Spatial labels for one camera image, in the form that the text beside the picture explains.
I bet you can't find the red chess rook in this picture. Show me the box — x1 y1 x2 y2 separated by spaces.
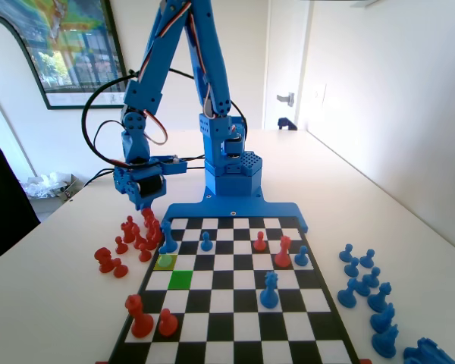
93 246 115 274

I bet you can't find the grey cardboard box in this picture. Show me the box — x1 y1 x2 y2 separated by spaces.
20 172 83 213

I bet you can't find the wrist servo wire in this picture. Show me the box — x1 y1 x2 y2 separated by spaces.
94 110 170 168

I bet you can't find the black camera cable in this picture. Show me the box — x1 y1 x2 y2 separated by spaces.
80 67 196 170

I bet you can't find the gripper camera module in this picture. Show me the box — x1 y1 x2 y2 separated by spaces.
159 153 187 176

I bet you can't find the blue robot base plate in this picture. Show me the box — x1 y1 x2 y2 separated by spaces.
161 195 311 234

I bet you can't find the tall red chess piece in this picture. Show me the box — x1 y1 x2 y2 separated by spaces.
274 235 293 267
124 294 155 340

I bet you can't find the black chair back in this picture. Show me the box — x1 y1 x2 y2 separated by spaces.
0 136 42 267

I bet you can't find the black white chessboard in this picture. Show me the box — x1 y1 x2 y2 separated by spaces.
104 215 361 364

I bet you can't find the tall blue chess piece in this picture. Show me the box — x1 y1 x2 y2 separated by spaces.
259 271 280 310
158 219 179 255

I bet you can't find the arm servo wire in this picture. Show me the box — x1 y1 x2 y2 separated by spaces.
140 0 218 119

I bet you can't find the crumpled white plastic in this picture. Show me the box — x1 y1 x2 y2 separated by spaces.
19 172 67 200

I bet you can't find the blue chess bishop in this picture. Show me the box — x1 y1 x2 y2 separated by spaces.
367 282 394 314

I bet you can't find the blue chess knight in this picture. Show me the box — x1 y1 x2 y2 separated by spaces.
370 303 397 334
372 324 400 359

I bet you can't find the framed wall poster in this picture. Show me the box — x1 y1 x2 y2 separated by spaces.
0 0 133 111

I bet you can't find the white door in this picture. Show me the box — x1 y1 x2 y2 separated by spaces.
263 0 312 132

